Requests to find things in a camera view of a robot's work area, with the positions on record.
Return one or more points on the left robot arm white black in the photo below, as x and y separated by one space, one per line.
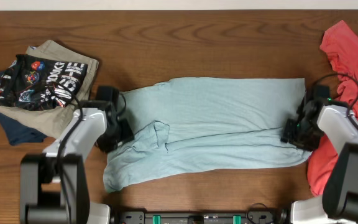
53 185

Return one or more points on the navy folded garment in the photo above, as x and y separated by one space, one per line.
17 133

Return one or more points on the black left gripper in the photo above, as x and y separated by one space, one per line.
124 132

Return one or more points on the beige folded garment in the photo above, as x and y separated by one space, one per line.
53 122

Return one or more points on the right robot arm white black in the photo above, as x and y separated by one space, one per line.
339 201

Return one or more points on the light blue t-shirt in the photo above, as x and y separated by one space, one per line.
188 125

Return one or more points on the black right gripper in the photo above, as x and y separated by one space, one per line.
291 135

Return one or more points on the black printed folded shirt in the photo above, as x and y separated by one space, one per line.
37 84

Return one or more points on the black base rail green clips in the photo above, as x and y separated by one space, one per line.
257 213

